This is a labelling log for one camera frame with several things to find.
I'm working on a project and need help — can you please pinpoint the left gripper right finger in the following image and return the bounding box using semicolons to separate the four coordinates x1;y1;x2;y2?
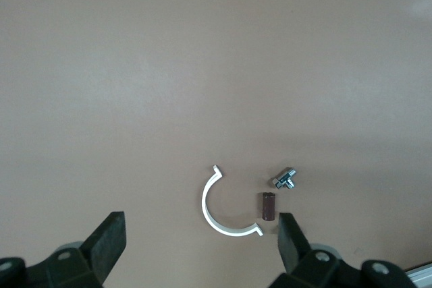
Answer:
271;212;411;288

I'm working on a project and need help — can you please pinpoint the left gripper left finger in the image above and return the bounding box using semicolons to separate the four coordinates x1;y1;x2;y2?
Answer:
0;212;128;288

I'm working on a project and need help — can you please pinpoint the brown ridged block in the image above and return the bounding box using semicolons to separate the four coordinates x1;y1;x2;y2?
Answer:
259;192;276;222

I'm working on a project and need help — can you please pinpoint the silver metal fitting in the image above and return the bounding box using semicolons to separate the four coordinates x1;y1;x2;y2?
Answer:
271;165;298;190

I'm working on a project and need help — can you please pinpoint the white half ring clamp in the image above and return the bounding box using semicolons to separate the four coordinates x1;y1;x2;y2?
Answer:
201;165;264;238

